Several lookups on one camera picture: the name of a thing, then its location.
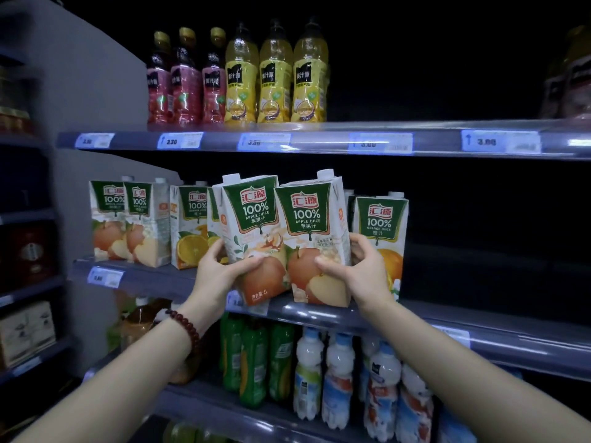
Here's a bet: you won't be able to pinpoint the person's left hand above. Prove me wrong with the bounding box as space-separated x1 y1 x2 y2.
187 238 265 328

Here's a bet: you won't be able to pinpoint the person's right hand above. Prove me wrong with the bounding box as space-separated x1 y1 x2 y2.
315 233 396 314

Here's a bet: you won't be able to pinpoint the person's left forearm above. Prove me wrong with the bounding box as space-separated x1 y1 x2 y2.
14 308 218 443

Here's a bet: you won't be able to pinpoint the person's right forearm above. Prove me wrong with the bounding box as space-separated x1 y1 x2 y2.
360 295 591 443

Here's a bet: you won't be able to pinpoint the brown packaged drinks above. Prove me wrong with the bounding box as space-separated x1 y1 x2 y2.
121 297 202 386

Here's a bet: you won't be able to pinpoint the green drink bottles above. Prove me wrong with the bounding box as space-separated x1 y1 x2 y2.
220 313 296 409

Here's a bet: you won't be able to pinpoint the row of white drink bottles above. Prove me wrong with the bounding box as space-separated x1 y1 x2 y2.
293 326 479 443

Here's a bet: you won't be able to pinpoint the row of small green bottles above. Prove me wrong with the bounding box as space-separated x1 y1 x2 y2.
161 419 241 443

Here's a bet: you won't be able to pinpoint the rows of assorted packaged groceries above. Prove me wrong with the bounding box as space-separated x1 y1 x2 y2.
0 64 57 369

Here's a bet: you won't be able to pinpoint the long grocery shelving rack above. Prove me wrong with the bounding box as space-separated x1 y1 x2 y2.
0 41 77 443

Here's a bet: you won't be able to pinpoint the row of yellow drink bottles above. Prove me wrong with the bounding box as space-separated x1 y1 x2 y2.
225 18 329 124

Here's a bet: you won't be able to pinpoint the dark red bead bracelet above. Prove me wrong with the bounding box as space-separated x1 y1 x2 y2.
166 309 202 358

